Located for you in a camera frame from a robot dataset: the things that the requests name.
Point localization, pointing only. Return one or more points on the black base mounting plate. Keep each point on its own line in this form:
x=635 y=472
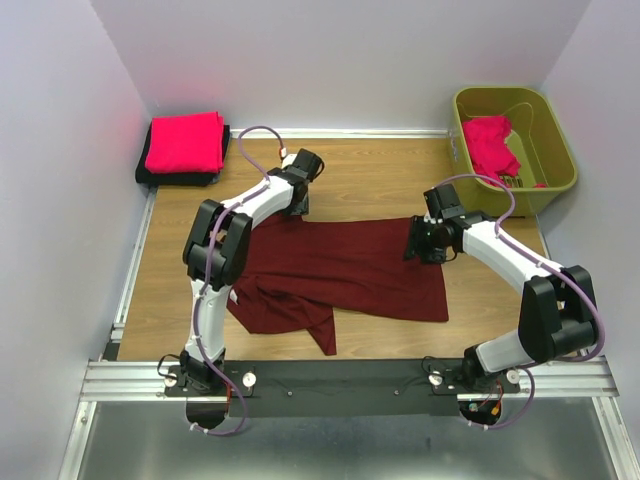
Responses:
x=335 y=388

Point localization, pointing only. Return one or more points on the pink t shirt in bin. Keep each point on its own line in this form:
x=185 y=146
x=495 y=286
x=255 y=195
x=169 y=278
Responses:
x=485 y=138

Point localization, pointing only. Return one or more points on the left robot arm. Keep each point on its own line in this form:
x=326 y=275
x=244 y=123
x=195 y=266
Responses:
x=216 y=253

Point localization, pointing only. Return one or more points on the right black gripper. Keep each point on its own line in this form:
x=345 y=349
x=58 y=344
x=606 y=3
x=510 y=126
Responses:
x=418 y=224

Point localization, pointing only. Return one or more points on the folded black t shirt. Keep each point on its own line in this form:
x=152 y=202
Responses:
x=144 y=176

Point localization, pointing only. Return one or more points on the olive green plastic bin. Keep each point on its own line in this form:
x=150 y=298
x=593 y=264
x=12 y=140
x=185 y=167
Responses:
x=548 y=169

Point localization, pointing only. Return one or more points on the aluminium frame rail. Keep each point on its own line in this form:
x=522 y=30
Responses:
x=309 y=133

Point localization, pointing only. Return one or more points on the maroon t shirt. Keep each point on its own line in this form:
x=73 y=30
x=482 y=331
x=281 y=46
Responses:
x=299 y=272

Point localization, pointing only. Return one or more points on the folded pink t shirt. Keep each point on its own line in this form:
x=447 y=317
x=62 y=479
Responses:
x=186 y=144

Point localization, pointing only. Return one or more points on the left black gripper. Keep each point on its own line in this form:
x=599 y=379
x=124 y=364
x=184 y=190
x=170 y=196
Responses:
x=300 y=209

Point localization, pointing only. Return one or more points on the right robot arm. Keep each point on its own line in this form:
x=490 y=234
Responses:
x=558 y=315

